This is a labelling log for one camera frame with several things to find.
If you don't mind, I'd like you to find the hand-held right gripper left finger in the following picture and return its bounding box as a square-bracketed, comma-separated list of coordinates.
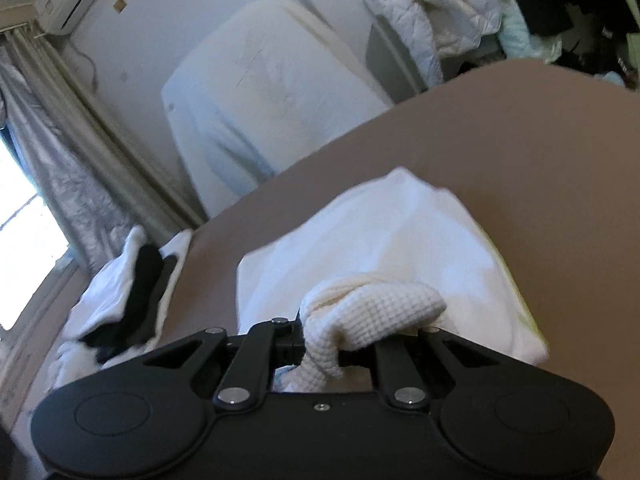
[141, 316, 307, 409]

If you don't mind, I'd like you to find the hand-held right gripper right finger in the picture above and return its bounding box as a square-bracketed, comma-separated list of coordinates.
[339, 326, 508, 407]

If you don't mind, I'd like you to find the cream waffle garment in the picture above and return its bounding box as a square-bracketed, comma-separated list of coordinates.
[272, 275, 448, 395]

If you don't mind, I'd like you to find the white garment with green trim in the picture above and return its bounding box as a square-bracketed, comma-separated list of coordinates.
[235, 167, 551, 393]

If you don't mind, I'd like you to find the black and white clothes pile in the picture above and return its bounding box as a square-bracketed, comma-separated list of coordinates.
[54, 225, 195, 386]

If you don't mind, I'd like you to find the dark clothes heap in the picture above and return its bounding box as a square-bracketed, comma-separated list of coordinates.
[505, 0, 640, 87]

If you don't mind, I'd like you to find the white covered mattress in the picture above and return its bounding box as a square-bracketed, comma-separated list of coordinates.
[161, 0, 393, 217]

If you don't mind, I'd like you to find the window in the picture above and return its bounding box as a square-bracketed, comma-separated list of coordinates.
[0, 130, 72, 332]

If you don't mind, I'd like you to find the grey curtain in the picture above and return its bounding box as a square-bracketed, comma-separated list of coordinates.
[0, 20, 210, 277]

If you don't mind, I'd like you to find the grey cabinet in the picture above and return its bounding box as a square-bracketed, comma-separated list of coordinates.
[366, 14, 442, 107]

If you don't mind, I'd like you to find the white quilted jacket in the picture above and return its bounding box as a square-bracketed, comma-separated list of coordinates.
[359, 0, 507, 87]

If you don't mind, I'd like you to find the mint green cloth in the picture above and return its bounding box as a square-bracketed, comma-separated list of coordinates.
[499, 0, 568, 67]

